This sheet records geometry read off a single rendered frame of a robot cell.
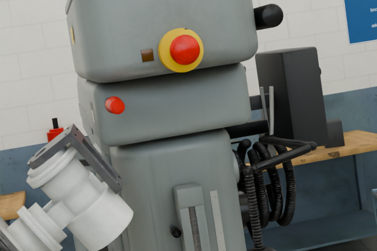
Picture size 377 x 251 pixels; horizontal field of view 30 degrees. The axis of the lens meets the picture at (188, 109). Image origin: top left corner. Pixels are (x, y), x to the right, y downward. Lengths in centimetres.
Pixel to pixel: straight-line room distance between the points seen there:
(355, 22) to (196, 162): 487
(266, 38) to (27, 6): 188
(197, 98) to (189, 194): 15
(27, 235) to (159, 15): 36
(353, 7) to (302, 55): 447
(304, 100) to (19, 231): 83
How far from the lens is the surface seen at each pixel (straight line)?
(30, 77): 536
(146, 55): 95
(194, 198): 107
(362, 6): 595
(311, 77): 146
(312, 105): 146
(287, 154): 104
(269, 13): 102
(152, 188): 110
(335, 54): 584
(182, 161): 110
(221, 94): 107
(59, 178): 75
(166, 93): 105
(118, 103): 90
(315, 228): 550
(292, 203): 146
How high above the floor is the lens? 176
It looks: 5 degrees down
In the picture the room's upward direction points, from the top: 9 degrees counter-clockwise
